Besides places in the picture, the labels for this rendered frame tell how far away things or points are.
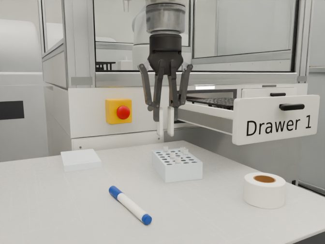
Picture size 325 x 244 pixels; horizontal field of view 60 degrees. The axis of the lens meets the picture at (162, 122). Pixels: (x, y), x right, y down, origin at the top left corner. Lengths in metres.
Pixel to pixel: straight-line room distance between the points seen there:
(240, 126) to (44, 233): 0.46
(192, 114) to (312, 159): 2.00
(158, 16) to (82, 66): 0.31
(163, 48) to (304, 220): 0.42
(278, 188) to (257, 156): 0.73
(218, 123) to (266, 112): 0.12
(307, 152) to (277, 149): 1.46
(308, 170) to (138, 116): 2.11
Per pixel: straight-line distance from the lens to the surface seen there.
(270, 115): 0.75
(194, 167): 0.61
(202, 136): 1.04
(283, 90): 1.27
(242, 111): 0.68
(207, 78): 1.03
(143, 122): 0.92
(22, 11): 4.12
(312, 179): 2.81
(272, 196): 0.52
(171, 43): 0.64
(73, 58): 0.85
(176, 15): 0.65
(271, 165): 1.32
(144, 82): 0.65
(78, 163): 0.70
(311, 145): 2.75
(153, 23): 0.65
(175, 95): 0.67
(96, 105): 0.86
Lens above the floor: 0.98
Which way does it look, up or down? 10 degrees down
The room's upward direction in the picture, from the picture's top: straight up
